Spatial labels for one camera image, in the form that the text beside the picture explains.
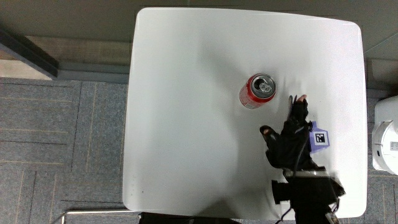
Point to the silver metal bar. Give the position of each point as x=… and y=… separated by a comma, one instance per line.
x=93, y=212

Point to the red cola can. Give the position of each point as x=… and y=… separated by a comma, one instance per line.
x=252, y=96

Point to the white round appliance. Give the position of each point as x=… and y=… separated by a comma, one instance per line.
x=385, y=140

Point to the person's right hand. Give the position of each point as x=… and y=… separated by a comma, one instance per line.
x=287, y=146

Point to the person's right forearm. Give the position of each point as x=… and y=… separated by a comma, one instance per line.
x=311, y=193

